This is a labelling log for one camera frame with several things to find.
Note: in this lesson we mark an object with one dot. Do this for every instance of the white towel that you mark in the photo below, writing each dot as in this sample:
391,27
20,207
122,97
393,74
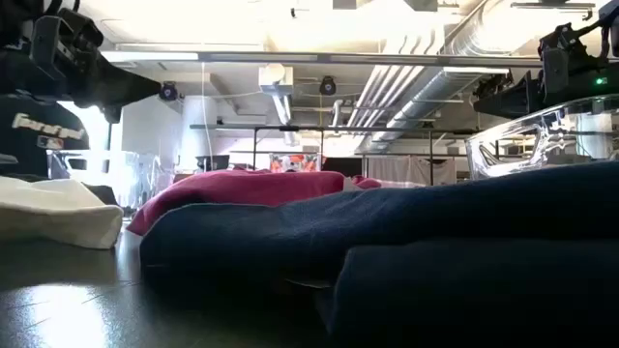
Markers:
53,217

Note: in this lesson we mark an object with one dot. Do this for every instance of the white curtain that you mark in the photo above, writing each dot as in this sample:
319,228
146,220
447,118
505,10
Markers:
411,169

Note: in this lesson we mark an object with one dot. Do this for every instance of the person's leg in black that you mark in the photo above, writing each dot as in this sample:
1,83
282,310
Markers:
29,154

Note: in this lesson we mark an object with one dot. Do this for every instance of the floral poster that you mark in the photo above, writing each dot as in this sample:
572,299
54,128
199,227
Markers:
295,163

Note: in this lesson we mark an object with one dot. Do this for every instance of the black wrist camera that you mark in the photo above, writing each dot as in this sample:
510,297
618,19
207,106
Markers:
79,29
561,43

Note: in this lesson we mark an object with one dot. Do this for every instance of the black panel board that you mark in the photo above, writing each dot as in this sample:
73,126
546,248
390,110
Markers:
341,165

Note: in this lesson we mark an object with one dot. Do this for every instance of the black round ceiling camera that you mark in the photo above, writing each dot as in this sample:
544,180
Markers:
327,86
168,91

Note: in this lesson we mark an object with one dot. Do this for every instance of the clear plastic basket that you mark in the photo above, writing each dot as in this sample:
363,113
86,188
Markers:
130,179
556,125

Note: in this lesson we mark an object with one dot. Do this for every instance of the white ceiling unit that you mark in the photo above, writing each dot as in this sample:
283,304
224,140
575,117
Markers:
275,77

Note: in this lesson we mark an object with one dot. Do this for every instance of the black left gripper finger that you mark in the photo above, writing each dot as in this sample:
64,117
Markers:
116,87

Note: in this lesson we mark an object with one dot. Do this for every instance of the black table mat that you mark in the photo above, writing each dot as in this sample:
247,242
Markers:
72,299

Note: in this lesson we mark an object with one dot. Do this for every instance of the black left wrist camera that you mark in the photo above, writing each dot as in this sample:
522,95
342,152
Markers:
79,29

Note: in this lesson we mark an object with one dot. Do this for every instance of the dark desktop monitor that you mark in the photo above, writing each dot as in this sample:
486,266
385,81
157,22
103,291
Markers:
213,162

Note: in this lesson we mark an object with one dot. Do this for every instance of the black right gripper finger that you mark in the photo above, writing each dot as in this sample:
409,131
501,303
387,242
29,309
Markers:
512,104

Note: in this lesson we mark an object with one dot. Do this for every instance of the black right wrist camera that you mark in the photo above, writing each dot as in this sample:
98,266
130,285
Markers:
561,43

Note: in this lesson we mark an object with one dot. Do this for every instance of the black metal rack frame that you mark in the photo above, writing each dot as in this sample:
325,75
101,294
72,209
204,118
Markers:
338,129

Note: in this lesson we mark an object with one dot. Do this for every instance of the long light bar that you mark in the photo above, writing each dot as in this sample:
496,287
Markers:
338,59

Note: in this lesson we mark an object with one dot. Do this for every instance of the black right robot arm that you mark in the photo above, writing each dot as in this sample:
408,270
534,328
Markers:
611,24

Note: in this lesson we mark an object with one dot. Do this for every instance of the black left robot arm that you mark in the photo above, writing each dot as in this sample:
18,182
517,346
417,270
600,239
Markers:
14,24

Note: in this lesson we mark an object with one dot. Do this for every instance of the silver spiral air duct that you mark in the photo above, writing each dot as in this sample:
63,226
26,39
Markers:
437,87

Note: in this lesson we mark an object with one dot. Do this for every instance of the magenta towel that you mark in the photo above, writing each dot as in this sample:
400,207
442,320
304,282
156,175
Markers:
232,193

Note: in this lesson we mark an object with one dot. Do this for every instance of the navy blue towel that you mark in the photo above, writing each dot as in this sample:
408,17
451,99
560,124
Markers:
387,232

